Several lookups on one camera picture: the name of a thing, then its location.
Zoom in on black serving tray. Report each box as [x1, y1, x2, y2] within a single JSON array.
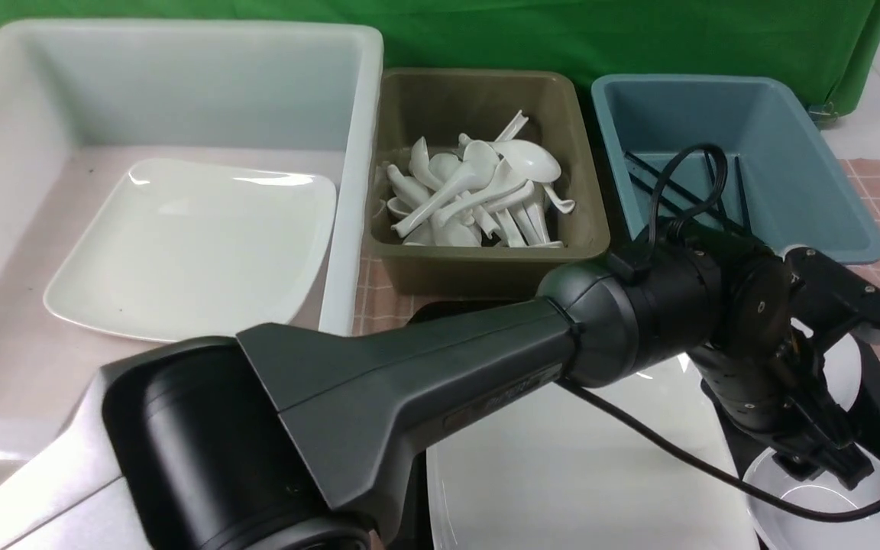
[[374, 300, 880, 549]]

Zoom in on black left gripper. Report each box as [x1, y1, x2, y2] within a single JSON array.
[[688, 306, 874, 490]]

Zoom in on white square plate in bin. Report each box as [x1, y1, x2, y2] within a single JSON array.
[[44, 159, 338, 342]]

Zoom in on large white plastic bin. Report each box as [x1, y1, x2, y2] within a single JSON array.
[[0, 20, 382, 483]]

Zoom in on blue plastic bin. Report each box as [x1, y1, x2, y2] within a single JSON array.
[[590, 74, 880, 266]]

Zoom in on olive brown plastic bin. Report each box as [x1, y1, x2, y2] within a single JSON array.
[[364, 67, 611, 299]]

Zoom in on white square rice plate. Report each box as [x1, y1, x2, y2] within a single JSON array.
[[426, 383, 760, 549]]

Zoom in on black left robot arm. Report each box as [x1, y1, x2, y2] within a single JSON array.
[[0, 217, 872, 549]]

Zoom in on green backdrop cloth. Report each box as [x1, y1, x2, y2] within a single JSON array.
[[0, 1, 880, 115]]

